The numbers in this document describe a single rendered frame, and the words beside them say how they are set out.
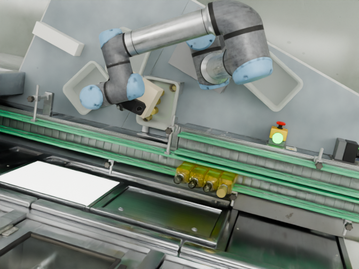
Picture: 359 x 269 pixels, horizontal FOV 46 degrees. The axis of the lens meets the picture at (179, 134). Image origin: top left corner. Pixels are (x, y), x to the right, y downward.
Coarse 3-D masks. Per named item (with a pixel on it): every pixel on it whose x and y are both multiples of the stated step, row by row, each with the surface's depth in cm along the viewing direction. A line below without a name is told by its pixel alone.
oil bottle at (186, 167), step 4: (184, 164) 175; (188, 164) 176; (192, 164) 177; (196, 164) 180; (176, 168) 169; (180, 168) 168; (184, 168) 169; (188, 168) 170; (192, 168) 173; (176, 172) 167; (180, 172) 166; (184, 172) 166; (188, 172) 167; (184, 176) 166; (188, 176) 167; (184, 180) 166; (188, 180) 169
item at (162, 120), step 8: (152, 80) 196; (160, 80) 188; (168, 80) 187; (168, 88) 195; (176, 88) 187; (160, 96) 197; (168, 96) 196; (176, 96) 188; (160, 104) 197; (168, 104) 196; (176, 104) 189; (160, 112) 198; (168, 112) 197; (136, 120) 194; (152, 120) 199; (160, 120) 199; (168, 120) 198; (160, 128) 192
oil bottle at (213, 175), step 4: (212, 168) 177; (208, 172) 170; (212, 172) 171; (216, 172) 172; (220, 172) 173; (208, 176) 166; (212, 176) 166; (216, 176) 167; (220, 176) 170; (204, 180) 165; (208, 180) 164; (212, 180) 164; (216, 180) 164; (204, 184) 165; (216, 184) 165; (212, 188) 164; (216, 188) 167
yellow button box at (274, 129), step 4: (272, 128) 181; (276, 128) 182; (280, 128) 182; (272, 132) 181; (280, 132) 180; (284, 132) 180; (284, 136) 180; (272, 140) 182; (284, 140) 181; (272, 144) 182; (276, 144) 182; (280, 144) 181; (284, 144) 181
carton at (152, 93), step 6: (144, 78) 166; (144, 84) 160; (150, 84) 162; (150, 90) 160; (156, 90) 159; (162, 90) 165; (144, 96) 161; (150, 96) 160; (156, 96) 161; (144, 102) 161; (150, 102) 160; (156, 102) 167; (150, 108) 163; (144, 114) 162; (150, 114) 169
